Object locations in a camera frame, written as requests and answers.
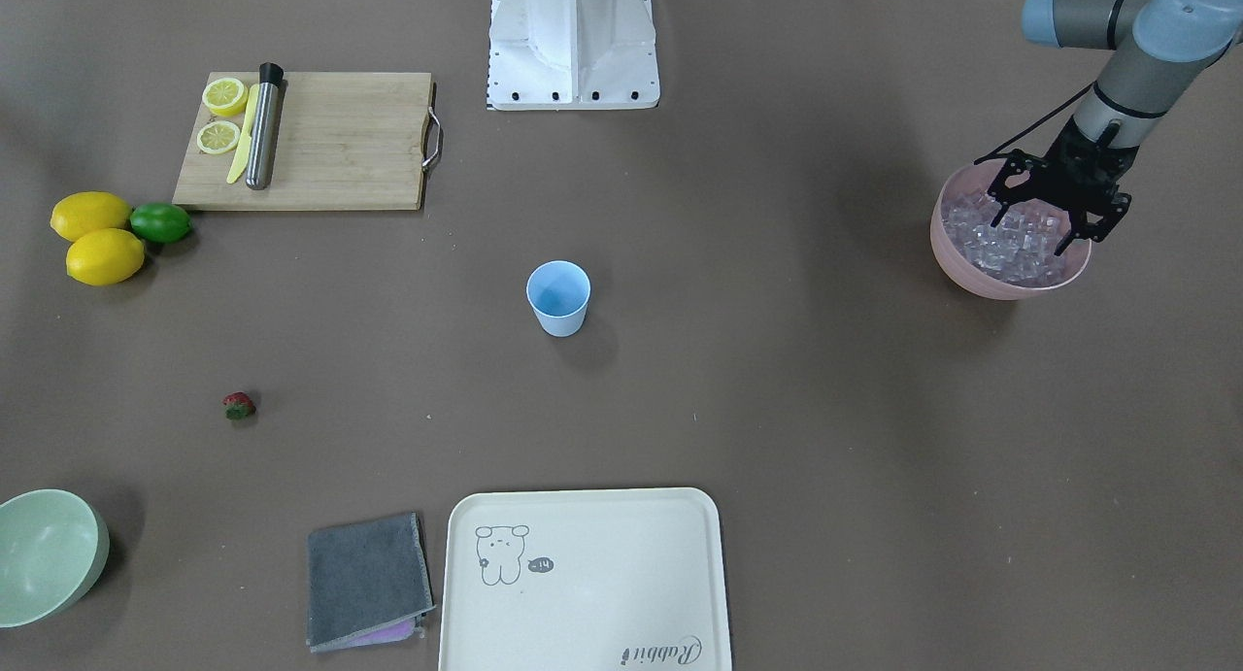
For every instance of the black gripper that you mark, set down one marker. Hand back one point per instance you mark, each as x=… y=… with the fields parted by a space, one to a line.
x=1080 y=156

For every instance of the red strawberry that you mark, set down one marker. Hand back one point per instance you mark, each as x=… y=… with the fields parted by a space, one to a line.
x=238 y=406

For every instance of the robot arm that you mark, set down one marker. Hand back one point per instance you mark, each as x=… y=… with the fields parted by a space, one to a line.
x=1157 y=48

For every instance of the pile of clear ice cubes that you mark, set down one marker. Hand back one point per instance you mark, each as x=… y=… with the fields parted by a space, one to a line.
x=1018 y=250

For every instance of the light blue plastic cup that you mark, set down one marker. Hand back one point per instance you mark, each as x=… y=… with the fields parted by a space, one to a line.
x=558 y=292

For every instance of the pink bowl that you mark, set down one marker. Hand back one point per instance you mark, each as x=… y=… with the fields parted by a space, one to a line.
x=955 y=267

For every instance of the cream rabbit serving tray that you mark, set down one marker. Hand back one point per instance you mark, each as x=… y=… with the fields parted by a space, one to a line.
x=599 y=579

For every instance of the bamboo cutting board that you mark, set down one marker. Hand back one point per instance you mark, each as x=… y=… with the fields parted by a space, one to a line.
x=353 y=141

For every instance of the grey folded cloth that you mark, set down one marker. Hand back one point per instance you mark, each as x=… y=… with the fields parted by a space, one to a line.
x=368 y=584

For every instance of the upper lemon half slice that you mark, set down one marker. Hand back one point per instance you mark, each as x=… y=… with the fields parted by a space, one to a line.
x=225 y=96

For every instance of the lemon half slice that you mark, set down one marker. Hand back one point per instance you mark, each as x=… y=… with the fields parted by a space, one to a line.
x=225 y=96
x=218 y=136

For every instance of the lower lemon half slice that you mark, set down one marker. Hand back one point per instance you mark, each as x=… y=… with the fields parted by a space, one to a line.
x=218 y=136

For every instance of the green lime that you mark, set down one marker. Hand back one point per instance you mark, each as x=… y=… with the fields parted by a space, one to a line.
x=161 y=223

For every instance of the lower whole yellow lemon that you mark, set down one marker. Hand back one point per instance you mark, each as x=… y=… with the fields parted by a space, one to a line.
x=105 y=257

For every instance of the whole yellow lemon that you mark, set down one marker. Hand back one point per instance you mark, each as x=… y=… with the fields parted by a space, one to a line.
x=105 y=257
x=85 y=212

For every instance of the upper whole yellow lemon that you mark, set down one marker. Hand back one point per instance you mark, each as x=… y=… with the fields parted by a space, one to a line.
x=85 y=212

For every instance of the pale green bowl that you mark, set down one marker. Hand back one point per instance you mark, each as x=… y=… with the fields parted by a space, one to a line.
x=54 y=547

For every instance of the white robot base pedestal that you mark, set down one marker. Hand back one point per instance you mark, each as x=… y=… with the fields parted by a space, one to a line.
x=572 y=55

